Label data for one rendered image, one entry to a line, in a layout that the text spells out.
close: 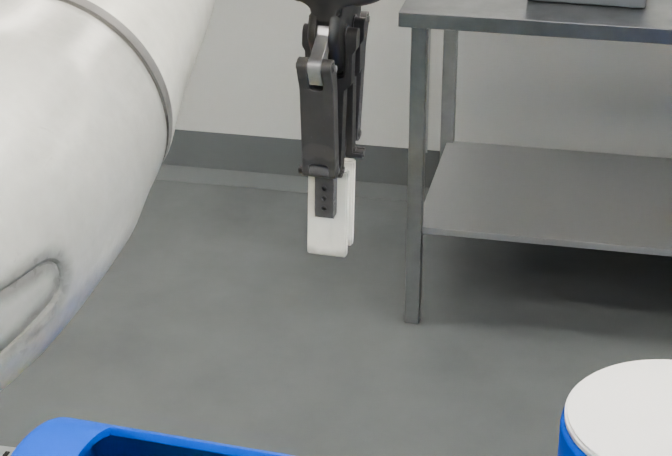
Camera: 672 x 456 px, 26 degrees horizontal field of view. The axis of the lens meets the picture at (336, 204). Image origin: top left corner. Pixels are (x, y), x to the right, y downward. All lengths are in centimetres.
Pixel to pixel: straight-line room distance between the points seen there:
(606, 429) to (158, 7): 124
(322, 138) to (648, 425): 86
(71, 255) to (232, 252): 395
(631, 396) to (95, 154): 138
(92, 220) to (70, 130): 3
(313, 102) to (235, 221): 363
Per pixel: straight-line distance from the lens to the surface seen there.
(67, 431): 141
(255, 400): 371
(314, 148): 103
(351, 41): 102
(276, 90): 481
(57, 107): 50
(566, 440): 177
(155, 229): 460
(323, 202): 106
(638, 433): 176
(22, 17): 54
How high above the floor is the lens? 200
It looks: 25 degrees down
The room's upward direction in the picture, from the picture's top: straight up
